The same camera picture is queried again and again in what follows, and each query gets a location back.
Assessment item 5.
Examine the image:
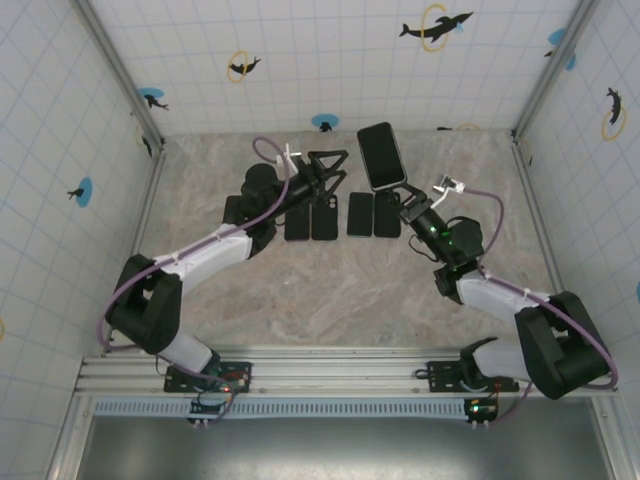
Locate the black phone case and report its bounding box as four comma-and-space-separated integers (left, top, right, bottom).
373, 191, 403, 239
310, 191, 342, 243

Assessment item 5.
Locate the black phone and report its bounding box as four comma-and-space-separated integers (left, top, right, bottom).
222, 194, 246, 225
283, 205, 314, 243

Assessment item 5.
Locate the black smartphone teal edge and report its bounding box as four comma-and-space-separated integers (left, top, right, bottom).
346, 191, 376, 238

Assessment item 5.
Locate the black smartphone silver edge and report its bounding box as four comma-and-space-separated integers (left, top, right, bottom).
356, 121, 407, 192

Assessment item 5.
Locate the small controller board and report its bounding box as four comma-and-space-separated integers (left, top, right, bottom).
188, 389, 236, 427
463, 397, 501, 427

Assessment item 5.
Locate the grey metal panel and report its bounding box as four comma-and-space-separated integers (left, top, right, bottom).
79, 414, 614, 480

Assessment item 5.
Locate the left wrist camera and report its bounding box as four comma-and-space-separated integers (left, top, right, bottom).
283, 143, 307, 174

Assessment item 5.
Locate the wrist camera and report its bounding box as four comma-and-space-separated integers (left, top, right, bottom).
432, 174, 469, 209
283, 143, 307, 174

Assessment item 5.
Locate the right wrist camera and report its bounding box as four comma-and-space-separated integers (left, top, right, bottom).
432, 174, 469, 209

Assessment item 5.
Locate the purple cable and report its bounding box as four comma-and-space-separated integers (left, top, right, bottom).
96, 136, 296, 425
462, 187, 619, 429

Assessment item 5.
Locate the thin black cable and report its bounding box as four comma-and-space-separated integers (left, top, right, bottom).
408, 234, 436, 264

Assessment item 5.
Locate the aluminium side rail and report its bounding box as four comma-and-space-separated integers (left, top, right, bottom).
102, 144, 169, 357
510, 132, 569, 296

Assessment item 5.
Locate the small dolphin ring sticker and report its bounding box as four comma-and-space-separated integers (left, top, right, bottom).
227, 49, 263, 84

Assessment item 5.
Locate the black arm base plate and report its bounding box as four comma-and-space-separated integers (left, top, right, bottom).
163, 360, 254, 394
427, 359, 521, 394

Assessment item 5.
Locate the aluminium corner post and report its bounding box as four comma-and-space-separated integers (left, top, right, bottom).
72, 0, 166, 151
510, 0, 601, 140

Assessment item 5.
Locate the wide aluminium mounting rail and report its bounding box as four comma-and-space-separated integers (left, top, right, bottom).
74, 353, 621, 400

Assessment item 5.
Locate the large dolphin ring sticker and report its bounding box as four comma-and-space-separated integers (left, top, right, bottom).
601, 87, 629, 142

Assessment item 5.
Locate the slotted grey cable duct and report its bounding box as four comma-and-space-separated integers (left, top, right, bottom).
92, 397, 474, 420

